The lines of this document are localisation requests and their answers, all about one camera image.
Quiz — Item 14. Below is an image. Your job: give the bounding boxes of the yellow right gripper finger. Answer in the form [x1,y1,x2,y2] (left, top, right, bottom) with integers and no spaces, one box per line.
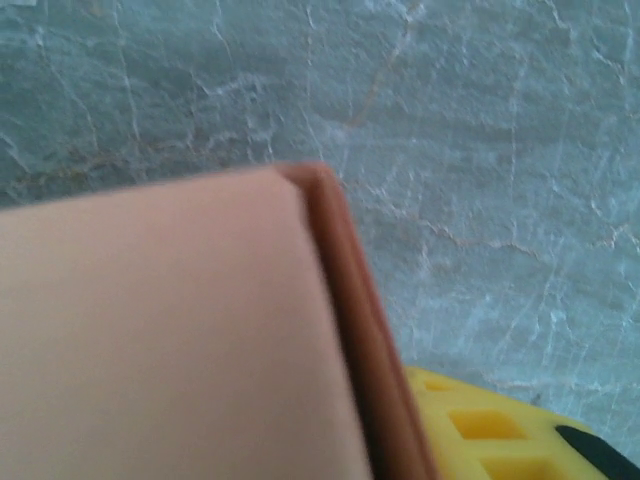
[404,366,640,480]

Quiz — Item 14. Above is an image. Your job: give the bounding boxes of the orange paper box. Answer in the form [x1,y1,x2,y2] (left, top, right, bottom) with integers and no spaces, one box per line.
[0,162,441,480]

